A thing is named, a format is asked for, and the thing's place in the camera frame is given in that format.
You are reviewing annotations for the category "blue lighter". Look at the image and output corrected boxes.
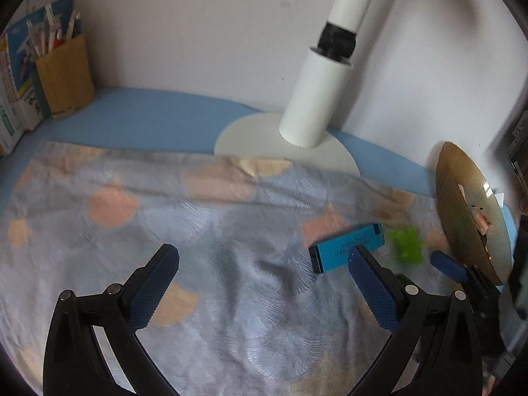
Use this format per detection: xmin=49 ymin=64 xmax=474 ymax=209
xmin=308 ymin=223 xmax=385 ymax=275

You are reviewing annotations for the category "patterned grey cloth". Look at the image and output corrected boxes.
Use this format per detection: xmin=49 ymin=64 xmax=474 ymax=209
xmin=1 ymin=142 xmax=454 ymax=395

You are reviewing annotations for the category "brown paper pen holder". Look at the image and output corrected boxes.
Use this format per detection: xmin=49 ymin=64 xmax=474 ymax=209
xmin=36 ymin=34 xmax=95 ymax=119

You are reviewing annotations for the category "blue table mat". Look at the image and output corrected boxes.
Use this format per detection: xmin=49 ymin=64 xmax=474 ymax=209
xmin=1 ymin=88 xmax=435 ymax=203

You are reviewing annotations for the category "black monitor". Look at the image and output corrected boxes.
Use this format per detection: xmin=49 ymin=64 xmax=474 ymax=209
xmin=508 ymin=110 xmax=527 ymax=185

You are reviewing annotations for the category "stack of books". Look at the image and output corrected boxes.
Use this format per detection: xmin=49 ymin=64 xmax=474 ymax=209
xmin=1 ymin=6 xmax=50 ymax=155

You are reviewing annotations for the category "amber glass bowl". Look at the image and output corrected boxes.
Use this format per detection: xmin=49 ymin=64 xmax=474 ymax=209
xmin=436 ymin=141 xmax=512 ymax=286

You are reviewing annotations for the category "light green toy figure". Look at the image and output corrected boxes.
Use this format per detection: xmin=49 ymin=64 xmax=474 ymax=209
xmin=387 ymin=226 xmax=425 ymax=265

